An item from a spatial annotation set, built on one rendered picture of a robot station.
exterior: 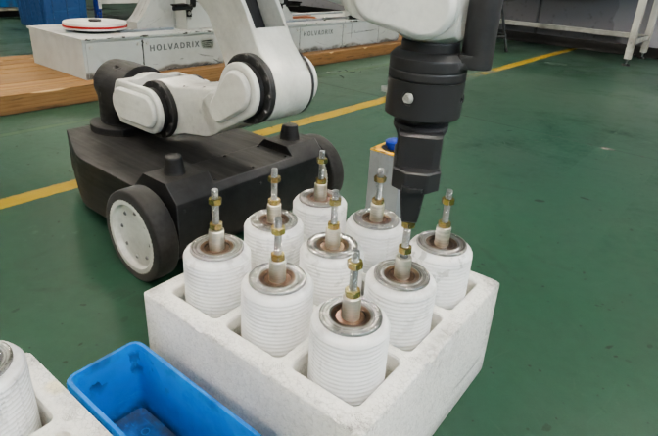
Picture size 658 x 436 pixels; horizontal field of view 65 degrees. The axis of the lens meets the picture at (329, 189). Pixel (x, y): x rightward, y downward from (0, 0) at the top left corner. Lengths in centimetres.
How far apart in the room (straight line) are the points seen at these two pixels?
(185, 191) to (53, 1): 414
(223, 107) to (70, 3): 418
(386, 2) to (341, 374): 41
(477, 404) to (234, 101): 70
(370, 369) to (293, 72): 64
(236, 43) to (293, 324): 62
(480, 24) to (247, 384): 50
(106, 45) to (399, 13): 225
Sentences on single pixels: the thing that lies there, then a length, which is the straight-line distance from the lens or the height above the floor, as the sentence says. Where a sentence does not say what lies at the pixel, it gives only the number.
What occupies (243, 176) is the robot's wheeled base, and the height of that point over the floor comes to 18.
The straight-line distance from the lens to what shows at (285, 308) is 66.
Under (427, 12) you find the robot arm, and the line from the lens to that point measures 55.
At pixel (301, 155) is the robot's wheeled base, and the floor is 19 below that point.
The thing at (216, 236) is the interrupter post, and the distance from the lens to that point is 74.
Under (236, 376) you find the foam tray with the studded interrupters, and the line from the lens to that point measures 72.
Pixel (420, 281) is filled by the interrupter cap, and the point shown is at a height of 25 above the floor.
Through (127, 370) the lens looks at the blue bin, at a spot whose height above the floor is 8.
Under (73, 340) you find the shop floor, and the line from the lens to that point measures 106.
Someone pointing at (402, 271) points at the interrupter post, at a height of 26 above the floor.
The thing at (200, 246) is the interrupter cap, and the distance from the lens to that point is 77.
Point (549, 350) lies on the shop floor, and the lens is 108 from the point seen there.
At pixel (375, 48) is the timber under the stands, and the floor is 6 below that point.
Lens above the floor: 63
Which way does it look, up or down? 23 degrees down
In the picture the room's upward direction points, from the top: 3 degrees clockwise
